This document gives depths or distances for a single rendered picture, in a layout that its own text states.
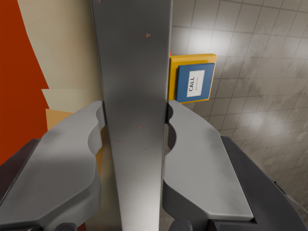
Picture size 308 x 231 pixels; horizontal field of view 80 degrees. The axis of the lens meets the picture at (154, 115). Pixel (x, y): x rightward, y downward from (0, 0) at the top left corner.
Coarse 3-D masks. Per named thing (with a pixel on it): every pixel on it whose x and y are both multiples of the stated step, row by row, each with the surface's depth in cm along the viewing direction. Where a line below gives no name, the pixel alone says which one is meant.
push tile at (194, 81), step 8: (192, 64) 45; (200, 64) 46; (208, 64) 46; (184, 72) 45; (192, 72) 46; (200, 72) 47; (208, 72) 47; (184, 80) 46; (192, 80) 47; (200, 80) 48; (208, 80) 49; (176, 88) 47; (184, 88) 48; (192, 88) 48; (200, 88) 49; (208, 88) 50; (176, 96) 48; (184, 96) 49; (192, 96) 50; (200, 96) 50; (208, 96) 51
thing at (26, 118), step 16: (0, 96) 14; (16, 96) 14; (32, 96) 14; (0, 112) 15; (16, 112) 15; (32, 112) 15; (0, 128) 16; (16, 128) 16; (32, 128) 16; (0, 144) 17; (16, 144) 17; (0, 160) 18
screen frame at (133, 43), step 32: (96, 0) 8; (128, 0) 8; (160, 0) 8; (96, 32) 9; (128, 32) 9; (160, 32) 9; (128, 64) 10; (160, 64) 10; (128, 96) 11; (160, 96) 11; (128, 128) 12; (160, 128) 12; (128, 160) 14; (160, 160) 14; (128, 192) 15; (160, 192) 16; (128, 224) 18
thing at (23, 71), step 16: (0, 0) 11; (16, 0) 11; (0, 16) 11; (16, 16) 12; (0, 32) 12; (16, 32) 12; (0, 48) 12; (16, 48) 12; (32, 48) 12; (0, 64) 13; (16, 64) 13; (32, 64) 13; (0, 80) 14; (16, 80) 14; (32, 80) 14
